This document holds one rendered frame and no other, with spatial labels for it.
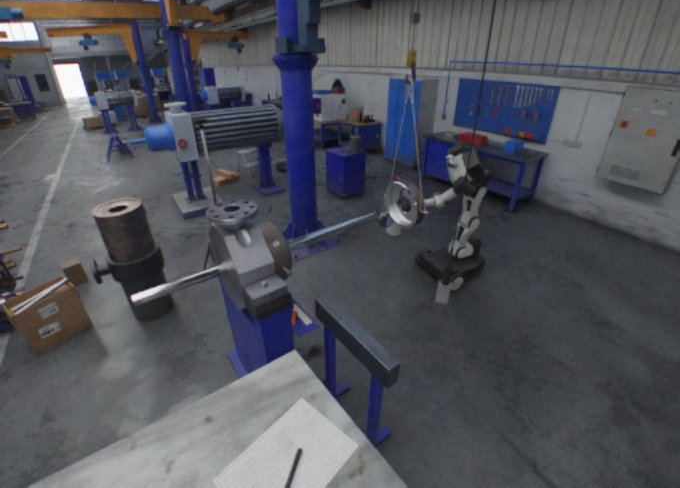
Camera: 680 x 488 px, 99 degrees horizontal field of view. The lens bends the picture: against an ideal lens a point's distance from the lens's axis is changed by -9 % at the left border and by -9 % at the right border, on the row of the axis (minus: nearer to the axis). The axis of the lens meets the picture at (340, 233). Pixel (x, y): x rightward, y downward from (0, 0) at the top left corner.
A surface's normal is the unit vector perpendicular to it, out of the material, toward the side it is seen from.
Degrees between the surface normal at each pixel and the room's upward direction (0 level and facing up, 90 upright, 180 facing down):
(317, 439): 0
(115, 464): 0
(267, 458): 0
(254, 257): 45
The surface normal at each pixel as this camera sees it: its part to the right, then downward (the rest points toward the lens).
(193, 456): 0.00, -0.88
